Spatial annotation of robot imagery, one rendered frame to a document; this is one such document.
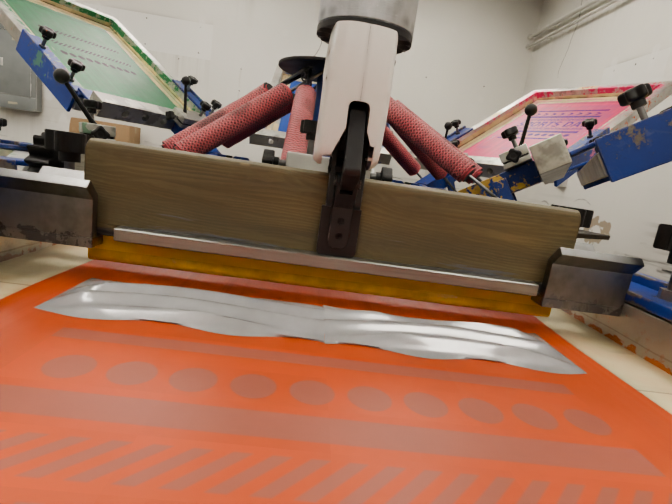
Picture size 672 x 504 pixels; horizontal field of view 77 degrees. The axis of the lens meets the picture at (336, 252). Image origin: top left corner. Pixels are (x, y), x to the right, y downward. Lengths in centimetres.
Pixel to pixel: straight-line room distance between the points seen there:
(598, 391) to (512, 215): 15
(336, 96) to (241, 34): 439
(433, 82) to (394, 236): 438
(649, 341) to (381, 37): 31
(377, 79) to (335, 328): 17
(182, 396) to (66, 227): 21
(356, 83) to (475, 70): 456
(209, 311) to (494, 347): 20
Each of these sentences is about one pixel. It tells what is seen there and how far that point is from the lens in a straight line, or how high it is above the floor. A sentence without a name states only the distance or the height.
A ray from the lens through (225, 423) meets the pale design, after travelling 20.
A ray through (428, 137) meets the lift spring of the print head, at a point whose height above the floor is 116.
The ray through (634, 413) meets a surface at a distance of 31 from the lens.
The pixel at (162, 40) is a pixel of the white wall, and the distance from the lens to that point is 485.
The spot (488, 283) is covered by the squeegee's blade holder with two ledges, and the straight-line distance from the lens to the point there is 37.
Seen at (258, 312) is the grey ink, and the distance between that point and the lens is 30.
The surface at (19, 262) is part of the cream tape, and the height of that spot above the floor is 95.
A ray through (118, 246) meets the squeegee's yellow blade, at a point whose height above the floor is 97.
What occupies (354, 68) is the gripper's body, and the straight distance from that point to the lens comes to 32.
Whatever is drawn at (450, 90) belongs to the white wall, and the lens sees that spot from 475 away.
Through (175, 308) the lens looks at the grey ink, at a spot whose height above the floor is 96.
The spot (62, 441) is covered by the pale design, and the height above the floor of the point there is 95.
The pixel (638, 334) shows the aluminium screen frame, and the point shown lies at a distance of 42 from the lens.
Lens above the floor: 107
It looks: 11 degrees down
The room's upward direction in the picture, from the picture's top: 9 degrees clockwise
